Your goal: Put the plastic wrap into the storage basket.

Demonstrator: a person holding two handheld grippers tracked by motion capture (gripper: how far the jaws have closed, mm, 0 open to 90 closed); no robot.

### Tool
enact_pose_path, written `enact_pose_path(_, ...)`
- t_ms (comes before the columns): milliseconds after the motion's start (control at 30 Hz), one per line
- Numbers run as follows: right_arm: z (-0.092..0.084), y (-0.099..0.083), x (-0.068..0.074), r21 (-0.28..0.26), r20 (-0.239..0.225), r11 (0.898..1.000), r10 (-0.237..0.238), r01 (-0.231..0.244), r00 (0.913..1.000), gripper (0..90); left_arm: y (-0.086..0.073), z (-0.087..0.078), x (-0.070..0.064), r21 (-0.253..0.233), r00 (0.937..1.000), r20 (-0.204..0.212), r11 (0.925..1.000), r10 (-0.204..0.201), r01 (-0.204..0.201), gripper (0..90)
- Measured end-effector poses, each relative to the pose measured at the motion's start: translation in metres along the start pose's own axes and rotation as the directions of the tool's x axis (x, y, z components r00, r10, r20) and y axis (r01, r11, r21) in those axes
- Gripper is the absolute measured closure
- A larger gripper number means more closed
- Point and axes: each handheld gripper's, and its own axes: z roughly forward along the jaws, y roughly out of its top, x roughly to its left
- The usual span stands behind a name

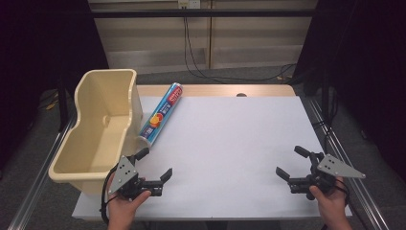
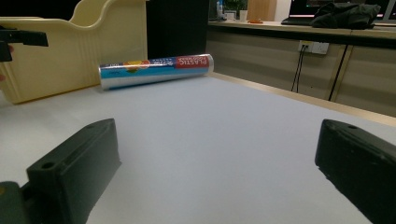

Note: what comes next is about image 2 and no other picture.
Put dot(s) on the white wall socket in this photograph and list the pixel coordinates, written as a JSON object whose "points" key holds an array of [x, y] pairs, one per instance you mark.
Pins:
{"points": [[313, 47]]}

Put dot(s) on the cream plastic basket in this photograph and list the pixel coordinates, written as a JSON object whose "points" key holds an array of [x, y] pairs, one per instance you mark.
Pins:
{"points": [[68, 53]]}

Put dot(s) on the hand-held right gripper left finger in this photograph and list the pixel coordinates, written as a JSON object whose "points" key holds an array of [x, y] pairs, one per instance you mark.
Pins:
{"points": [[73, 168]]}

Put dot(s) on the green potted plant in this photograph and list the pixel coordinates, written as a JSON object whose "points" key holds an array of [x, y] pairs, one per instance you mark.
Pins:
{"points": [[235, 4]]}

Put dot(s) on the black laptop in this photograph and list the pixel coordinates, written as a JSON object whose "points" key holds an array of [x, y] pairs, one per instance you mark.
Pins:
{"points": [[297, 21]]}

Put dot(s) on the long wooden desk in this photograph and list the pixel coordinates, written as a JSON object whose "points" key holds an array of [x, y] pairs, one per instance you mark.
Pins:
{"points": [[311, 32]]}

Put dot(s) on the black bag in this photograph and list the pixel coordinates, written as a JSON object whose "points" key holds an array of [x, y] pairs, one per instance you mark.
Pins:
{"points": [[345, 15]]}

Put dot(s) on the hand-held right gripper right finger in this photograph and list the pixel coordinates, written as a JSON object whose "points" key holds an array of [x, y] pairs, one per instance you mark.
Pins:
{"points": [[361, 161]]}

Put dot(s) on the small orange object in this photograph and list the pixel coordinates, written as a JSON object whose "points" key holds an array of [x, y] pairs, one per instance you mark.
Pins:
{"points": [[255, 21]]}

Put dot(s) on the clear plastic bottle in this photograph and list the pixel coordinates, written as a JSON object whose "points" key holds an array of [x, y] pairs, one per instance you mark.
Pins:
{"points": [[219, 8]]}

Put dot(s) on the plastic wrap roll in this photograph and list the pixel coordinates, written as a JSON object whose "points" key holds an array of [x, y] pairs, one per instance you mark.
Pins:
{"points": [[155, 72]]}

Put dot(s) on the white cup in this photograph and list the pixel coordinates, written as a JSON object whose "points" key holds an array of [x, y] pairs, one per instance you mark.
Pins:
{"points": [[243, 15]]}

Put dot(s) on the black partition panel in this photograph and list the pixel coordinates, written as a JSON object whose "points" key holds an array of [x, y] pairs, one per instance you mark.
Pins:
{"points": [[177, 28]]}

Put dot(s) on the wooden board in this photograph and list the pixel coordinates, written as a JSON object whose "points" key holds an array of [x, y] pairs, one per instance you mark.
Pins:
{"points": [[261, 10]]}

